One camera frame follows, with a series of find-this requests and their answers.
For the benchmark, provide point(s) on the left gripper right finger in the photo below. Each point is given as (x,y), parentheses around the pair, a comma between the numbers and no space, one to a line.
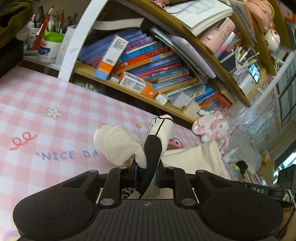
(177,180)

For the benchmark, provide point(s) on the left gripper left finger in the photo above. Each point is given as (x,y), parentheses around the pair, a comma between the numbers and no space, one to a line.
(111,184)

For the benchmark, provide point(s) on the cream t-shirt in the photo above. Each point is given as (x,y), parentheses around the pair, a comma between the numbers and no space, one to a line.
(120,146)

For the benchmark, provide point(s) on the pink white bunny plush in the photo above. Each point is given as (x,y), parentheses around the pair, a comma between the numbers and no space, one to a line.
(213,125)

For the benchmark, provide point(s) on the pastel sticky note cube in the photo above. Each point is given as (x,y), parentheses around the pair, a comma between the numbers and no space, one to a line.
(180,100)

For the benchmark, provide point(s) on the white phone charger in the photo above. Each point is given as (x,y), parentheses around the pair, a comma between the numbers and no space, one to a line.
(162,99)

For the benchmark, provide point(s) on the pink checkered table mat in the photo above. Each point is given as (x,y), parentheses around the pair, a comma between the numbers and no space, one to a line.
(47,128)

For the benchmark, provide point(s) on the lying orange white box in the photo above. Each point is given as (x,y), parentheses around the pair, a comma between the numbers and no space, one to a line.
(137,84)

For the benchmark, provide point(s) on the white wooden bookshelf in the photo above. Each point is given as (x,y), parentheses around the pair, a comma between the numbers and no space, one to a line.
(250,78)

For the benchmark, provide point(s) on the row of colourful books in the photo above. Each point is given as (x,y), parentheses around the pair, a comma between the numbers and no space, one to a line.
(154,57)

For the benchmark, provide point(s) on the white tablet on books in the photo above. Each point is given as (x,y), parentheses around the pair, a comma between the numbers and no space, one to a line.
(193,55)

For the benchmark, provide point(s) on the tall orange white box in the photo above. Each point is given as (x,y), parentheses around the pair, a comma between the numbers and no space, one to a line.
(114,51)

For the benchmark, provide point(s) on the white green-lid pen tub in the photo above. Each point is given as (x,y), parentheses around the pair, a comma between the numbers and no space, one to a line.
(49,47)

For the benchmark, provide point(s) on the pink pencil case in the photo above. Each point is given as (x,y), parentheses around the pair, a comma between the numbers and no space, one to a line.
(217,34)

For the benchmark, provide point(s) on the peach doll figurine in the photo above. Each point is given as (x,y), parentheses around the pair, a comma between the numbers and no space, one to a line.
(263,14)

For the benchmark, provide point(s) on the olive green garment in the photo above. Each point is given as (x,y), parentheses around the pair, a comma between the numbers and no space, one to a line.
(14,17)

